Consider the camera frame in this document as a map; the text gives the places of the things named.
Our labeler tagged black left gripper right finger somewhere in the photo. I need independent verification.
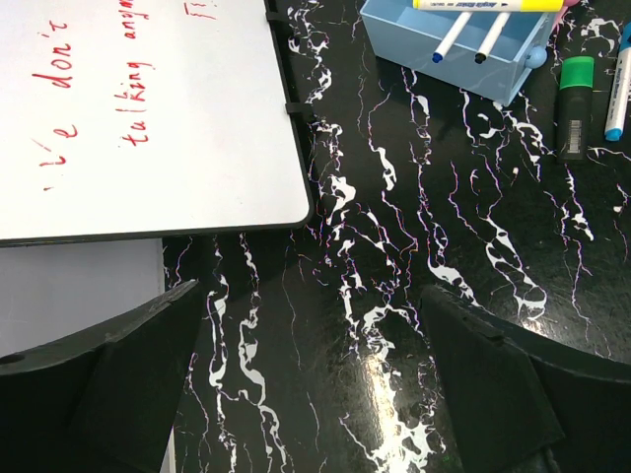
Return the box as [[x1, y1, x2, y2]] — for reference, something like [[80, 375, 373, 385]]
[[421, 286, 630, 472]]

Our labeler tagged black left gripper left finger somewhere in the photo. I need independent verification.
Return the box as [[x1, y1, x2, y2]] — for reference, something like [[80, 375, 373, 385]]
[[1, 280, 203, 472]]

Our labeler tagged light blue capped marker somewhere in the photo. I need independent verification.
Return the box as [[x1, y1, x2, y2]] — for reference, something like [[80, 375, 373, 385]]
[[604, 24, 630, 142]]

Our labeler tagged black white marker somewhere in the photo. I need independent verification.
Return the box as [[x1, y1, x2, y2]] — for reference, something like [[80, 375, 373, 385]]
[[474, 12, 511, 64]]

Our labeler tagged light blue bin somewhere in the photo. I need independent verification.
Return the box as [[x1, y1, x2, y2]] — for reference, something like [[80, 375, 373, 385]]
[[360, 1, 558, 105]]

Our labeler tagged blue white marker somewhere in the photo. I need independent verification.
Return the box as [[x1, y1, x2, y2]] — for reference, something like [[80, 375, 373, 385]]
[[432, 12, 472, 63]]

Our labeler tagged yellow capped marker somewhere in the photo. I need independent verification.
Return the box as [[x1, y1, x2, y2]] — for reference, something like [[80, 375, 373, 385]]
[[412, 0, 564, 13]]

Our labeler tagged white dry-erase board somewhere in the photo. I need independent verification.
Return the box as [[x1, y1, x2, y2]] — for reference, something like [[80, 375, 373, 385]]
[[1, 1, 314, 245]]

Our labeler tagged green capped black highlighter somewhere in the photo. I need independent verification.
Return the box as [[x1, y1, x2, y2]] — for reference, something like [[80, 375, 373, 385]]
[[556, 55, 595, 162]]

